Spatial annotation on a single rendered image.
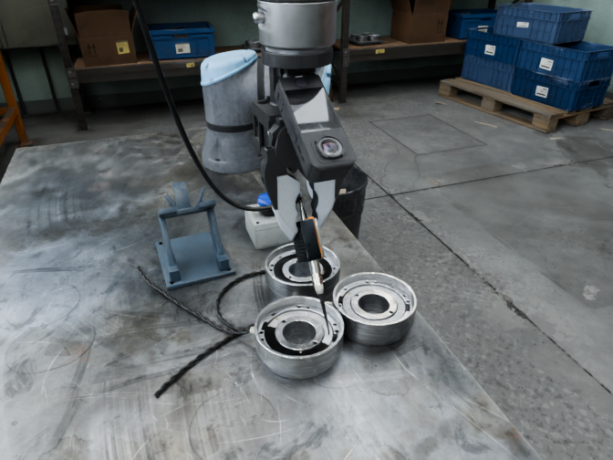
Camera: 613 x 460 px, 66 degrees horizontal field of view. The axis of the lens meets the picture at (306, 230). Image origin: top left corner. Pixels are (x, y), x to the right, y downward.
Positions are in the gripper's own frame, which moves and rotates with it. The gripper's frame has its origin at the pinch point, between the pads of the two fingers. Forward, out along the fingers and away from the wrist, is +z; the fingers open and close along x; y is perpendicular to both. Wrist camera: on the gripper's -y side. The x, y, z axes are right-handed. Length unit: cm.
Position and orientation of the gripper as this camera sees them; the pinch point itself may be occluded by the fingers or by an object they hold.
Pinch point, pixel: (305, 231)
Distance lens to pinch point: 55.3
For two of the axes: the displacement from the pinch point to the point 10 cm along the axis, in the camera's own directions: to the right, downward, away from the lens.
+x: -9.2, 2.0, -3.3
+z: 0.0, 8.6, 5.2
